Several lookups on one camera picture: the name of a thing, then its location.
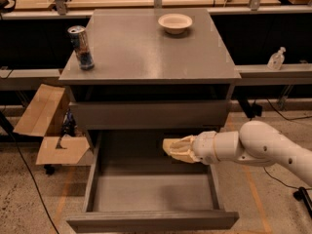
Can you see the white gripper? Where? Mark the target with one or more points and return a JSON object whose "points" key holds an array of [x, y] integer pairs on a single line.
{"points": [[205, 147]]}

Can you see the yellow sponge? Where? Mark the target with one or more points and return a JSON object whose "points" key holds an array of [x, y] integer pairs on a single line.
{"points": [[169, 146]]}

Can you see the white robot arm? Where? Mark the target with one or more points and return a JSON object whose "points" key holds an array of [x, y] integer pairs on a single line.
{"points": [[255, 144]]}

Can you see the open grey middle drawer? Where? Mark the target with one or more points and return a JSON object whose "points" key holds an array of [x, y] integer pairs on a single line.
{"points": [[134, 186]]}

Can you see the grey drawer cabinet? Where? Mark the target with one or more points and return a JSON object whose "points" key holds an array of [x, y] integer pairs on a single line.
{"points": [[146, 81]]}

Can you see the black caster foot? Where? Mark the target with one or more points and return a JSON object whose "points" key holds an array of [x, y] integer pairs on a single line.
{"points": [[301, 194]]}

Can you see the white paper bowl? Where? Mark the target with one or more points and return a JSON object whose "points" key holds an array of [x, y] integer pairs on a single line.
{"points": [[175, 23]]}

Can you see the open cardboard box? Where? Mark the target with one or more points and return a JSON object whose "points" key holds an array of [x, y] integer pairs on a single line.
{"points": [[43, 118]]}

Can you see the blue silver drink can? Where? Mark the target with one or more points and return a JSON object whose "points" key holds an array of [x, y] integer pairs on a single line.
{"points": [[79, 40]]}

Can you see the black headphones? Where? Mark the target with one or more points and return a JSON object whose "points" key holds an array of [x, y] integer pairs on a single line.
{"points": [[7, 6]]}

